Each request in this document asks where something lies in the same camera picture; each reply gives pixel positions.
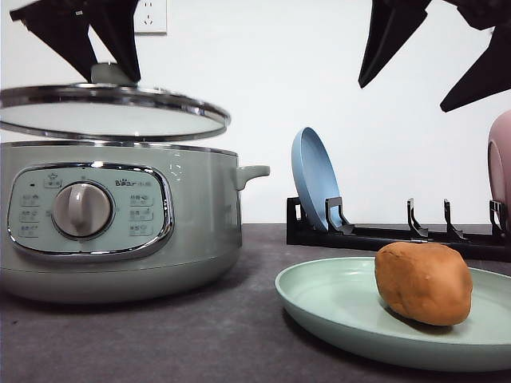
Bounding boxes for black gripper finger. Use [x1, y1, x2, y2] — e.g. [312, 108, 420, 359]
[358, 0, 433, 88]
[10, 0, 98, 82]
[440, 24, 511, 113]
[85, 0, 141, 83]

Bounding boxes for glass steamer lid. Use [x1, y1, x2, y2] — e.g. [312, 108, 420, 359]
[0, 62, 231, 141]

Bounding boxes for brown potato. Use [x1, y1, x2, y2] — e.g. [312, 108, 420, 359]
[374, 242, 473, 326]

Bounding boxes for pink plate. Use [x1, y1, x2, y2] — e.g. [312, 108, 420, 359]
[487, 109, 511, 226]

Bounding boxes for blue plate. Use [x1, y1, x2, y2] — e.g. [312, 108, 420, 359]
[291, 127, 343, 230]

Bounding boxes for green electric steamer pot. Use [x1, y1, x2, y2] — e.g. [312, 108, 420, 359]
[0, 141, 270, 305]

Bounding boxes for green plate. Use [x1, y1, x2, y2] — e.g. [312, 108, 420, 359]
[275, 257, 511, 372]

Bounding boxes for black dish rack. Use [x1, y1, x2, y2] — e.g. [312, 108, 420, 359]
[287, 197, 511, 261]

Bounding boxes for white wall socket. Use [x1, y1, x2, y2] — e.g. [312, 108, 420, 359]
[133, 0, 167, 36]

